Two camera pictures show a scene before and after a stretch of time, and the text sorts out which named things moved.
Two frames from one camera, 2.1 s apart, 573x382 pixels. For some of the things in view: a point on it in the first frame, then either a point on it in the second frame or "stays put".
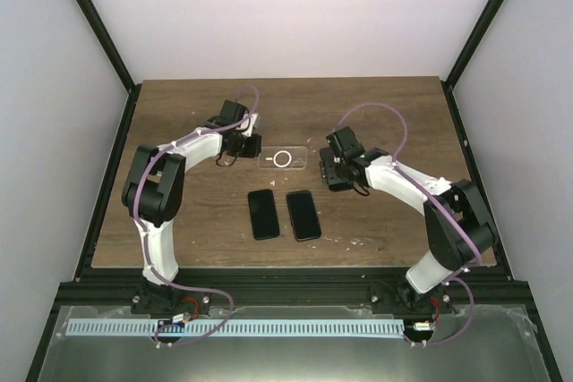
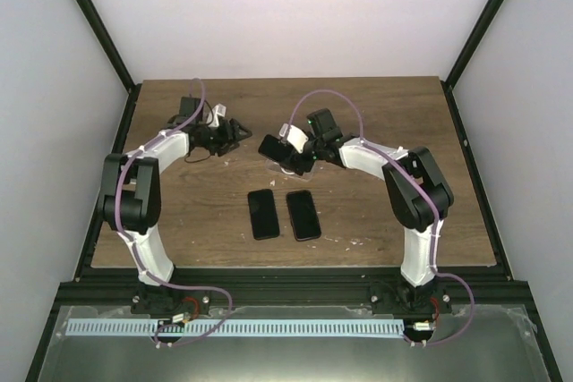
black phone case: x=303 y=216 stays put
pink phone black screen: x=303 y=215 stays put
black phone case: x=264 y=215 stays put
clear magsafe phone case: x=282 y=157 to x=276 y=166
